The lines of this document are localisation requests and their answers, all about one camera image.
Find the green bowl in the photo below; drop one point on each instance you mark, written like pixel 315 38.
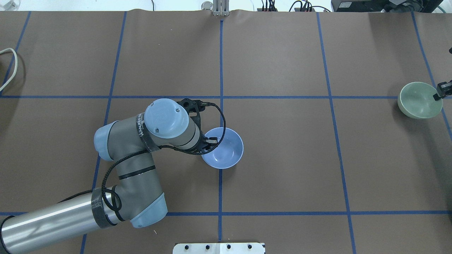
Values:
pixel 416 100

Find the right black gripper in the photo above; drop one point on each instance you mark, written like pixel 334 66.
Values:
pixel 444 88

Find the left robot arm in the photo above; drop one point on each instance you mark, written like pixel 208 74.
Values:
pixel 130 189

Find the blue bowl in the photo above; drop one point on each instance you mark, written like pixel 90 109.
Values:
pixel 228 153

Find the aluminium frame post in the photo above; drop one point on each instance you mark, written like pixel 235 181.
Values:
pixel 221 8

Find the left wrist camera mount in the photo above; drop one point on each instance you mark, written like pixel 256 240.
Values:
pixel 193 109

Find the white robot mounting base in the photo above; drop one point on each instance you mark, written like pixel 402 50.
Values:
pixel 220 248

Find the black device on desk edge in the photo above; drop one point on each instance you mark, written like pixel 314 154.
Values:
pixel 393 6

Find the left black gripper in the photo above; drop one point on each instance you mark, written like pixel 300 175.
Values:
pixel 203 144

